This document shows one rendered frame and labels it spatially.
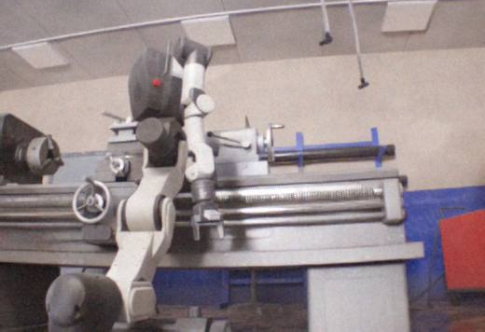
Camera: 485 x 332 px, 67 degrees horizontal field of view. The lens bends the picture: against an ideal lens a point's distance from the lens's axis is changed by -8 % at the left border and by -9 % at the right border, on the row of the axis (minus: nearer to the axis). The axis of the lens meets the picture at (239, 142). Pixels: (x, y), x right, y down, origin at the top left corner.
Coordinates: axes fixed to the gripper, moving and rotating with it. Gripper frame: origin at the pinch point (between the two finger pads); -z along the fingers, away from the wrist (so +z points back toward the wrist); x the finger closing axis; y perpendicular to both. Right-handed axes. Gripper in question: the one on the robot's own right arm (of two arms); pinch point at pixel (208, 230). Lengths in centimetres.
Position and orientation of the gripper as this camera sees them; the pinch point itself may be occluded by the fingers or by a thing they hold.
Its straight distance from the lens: 147.5
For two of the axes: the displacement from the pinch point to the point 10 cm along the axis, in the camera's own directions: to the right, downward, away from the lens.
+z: -1.6, -9.3, 3.2
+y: -5.7, 3.5, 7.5
